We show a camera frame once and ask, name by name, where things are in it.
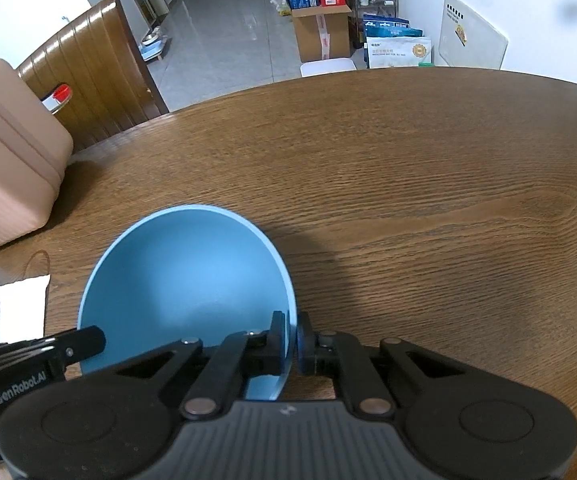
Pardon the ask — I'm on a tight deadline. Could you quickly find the cardboard box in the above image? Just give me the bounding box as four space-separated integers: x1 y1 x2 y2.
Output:
292 6 351 63

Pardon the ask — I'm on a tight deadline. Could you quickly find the pink ribbed suitcase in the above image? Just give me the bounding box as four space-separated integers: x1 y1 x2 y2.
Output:
0 58 74 246

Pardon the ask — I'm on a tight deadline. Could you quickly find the white framed board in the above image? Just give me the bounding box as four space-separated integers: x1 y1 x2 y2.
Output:
438 0 509 70

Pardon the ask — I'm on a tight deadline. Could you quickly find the white paper napkin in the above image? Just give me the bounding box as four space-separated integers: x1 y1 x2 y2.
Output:
0 275 51 344

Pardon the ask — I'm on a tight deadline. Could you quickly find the white stool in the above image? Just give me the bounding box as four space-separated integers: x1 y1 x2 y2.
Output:
301 58 357 78

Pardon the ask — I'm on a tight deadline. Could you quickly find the large blue bowl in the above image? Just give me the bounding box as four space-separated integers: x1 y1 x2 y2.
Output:
78 205 297 374

